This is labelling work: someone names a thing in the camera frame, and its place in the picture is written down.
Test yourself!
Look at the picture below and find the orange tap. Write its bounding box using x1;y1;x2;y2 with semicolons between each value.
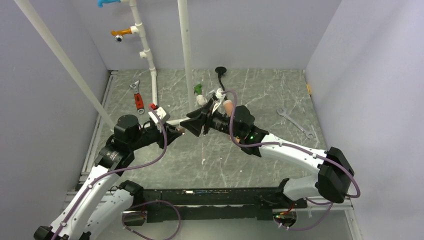
110;28;133;43

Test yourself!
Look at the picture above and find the white PVC pipe frame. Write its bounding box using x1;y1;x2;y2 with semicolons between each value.
120;0;196;111

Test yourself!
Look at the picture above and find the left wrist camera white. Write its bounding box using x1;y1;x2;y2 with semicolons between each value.
148;103;171;129

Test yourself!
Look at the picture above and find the black flexible hand stand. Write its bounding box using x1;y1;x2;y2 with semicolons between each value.
215;66;227;91

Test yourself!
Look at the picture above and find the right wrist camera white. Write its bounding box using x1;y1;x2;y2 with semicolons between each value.
209;88;226;114

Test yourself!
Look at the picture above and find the red handled adjustable wrench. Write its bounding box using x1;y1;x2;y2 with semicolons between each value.
130;80;145;115

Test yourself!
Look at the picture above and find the blue tap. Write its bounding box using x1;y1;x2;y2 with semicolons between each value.
97;0;121;8

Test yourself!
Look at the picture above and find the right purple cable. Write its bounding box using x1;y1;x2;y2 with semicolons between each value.
221;90;361;200

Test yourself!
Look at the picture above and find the white diagonal pole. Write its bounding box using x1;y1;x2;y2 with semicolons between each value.
15;0;115;130

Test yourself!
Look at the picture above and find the glitter nail polish bottle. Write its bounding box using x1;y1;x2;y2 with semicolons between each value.
176;126;186;135

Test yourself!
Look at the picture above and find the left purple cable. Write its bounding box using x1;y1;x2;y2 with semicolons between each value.
49;109;169;240

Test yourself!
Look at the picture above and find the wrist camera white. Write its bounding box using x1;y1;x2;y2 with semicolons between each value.
148;103;171;129
209;88;226;114

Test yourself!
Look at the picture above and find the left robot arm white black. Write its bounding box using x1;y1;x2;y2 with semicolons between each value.
33;114;183;240

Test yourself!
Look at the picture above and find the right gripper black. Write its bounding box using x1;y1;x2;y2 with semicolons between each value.
180;98;243;139

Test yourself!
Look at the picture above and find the silver open-end wrench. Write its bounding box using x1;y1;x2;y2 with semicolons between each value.
276;108;316;140

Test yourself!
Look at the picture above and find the purple cable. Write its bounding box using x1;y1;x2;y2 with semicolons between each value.
221;90;361;200
49;109;169;240

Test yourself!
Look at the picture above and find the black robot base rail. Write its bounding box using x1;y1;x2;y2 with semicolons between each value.
117;180;308;223

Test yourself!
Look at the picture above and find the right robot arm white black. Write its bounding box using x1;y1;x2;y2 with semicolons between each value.
180;102;355;208

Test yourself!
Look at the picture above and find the green valve white fitting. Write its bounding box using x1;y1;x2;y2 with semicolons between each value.
193;83;208;106

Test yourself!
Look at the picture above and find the mannequin practice hand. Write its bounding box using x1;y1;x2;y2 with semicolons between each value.
222;99;234;116

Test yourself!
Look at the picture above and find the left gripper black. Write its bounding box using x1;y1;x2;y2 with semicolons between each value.
129;121;182;151

